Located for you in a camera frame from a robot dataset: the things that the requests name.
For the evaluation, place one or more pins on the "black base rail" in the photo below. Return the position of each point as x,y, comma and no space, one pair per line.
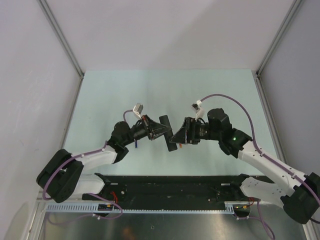
171,192

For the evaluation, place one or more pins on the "black remote control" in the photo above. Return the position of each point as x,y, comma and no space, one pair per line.
164,120

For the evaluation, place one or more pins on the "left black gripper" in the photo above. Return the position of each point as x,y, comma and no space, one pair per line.
155,129

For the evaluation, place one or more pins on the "aluminium frame post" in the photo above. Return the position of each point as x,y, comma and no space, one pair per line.
51,18
282,30

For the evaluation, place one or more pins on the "left aluminium frame post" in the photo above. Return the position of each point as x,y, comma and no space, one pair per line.
51,18

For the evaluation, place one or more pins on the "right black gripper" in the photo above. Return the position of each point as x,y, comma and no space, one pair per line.
187,134

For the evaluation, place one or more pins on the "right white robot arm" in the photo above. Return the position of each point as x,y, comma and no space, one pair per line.
297,193

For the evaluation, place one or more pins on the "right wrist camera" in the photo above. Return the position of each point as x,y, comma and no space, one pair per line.
198,109

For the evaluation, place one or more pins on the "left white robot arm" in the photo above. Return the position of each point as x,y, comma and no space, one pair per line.
65,175

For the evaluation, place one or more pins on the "right aluminium frame post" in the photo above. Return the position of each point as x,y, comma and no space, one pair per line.
282,30

